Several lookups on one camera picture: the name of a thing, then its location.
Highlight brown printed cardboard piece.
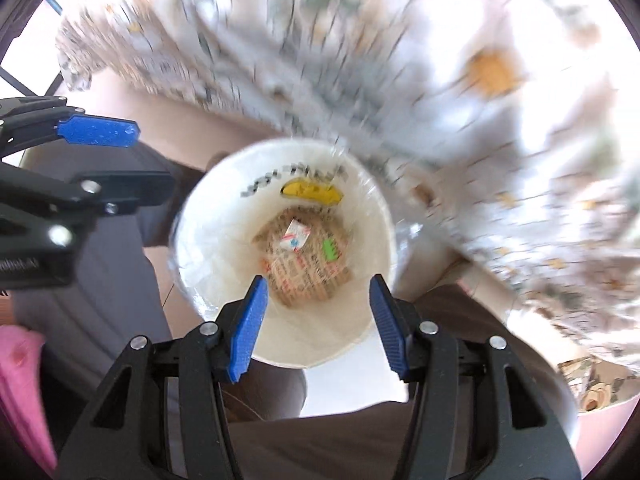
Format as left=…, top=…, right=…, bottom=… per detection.
left=252, top=205, right=363, bottom=308

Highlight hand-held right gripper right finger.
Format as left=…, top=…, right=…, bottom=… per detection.
left=369, top=274, right=583, bottom=480

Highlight bed with floral cover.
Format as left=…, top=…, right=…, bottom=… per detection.
left=55, top=0, right=640, bottom=413

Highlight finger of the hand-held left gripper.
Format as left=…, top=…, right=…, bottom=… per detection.
left=0, top=95, right=142, bottom=161
left=0, top=160, right=176, bottom=251

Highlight yellow peel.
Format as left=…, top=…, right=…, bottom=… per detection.
left=280, top=177, right=343, bottom=206

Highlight person's grey trousers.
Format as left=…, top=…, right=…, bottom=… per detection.
left=10, top=137, right=581, bottom=480

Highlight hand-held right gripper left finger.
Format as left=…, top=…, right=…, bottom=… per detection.
left=55, top=275, right=269, bottom=480

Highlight pink fuzzy clothing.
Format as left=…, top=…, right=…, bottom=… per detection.
left=0, top=325, right=58, bottom=476

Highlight small white packet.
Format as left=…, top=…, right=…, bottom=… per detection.
left=282, top=217, right=311, bottom=253

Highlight white round waste bin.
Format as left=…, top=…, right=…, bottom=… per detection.
left=169, top=136, right=398, bottom=370

